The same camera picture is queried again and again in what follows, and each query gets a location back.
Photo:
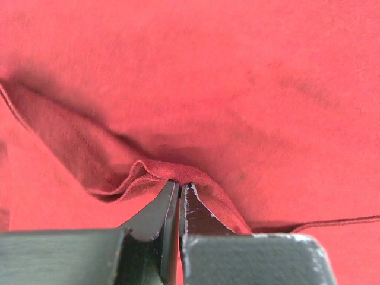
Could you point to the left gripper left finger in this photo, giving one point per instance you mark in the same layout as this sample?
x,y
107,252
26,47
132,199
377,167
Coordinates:
x,y
140,251

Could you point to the dark red t-shirt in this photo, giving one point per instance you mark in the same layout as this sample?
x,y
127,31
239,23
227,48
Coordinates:
x,y
270,107

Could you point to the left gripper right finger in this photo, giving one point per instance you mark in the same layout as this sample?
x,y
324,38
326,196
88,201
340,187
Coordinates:
x,y
212,253

